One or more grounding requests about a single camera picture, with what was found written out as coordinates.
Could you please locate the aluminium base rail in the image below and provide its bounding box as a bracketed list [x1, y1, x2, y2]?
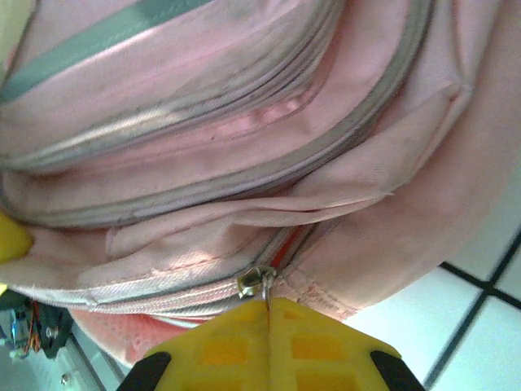
[7, 321, 131, 391]

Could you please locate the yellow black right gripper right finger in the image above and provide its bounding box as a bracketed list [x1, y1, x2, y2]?
[268, 296, 427, 391]

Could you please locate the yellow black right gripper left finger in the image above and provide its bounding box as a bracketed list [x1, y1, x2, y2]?
[121, 300, 273, 391]

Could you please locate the pink backpack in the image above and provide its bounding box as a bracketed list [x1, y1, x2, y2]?
[0, 0, 521, 367]

